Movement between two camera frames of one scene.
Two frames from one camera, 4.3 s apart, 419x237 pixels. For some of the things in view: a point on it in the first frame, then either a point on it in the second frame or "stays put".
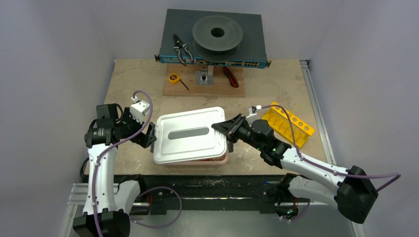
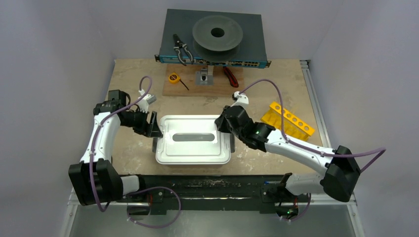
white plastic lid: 188,136 stays put
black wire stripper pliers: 178,47 stays put
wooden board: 222,86 stays put
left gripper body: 141,138 -> 137,121
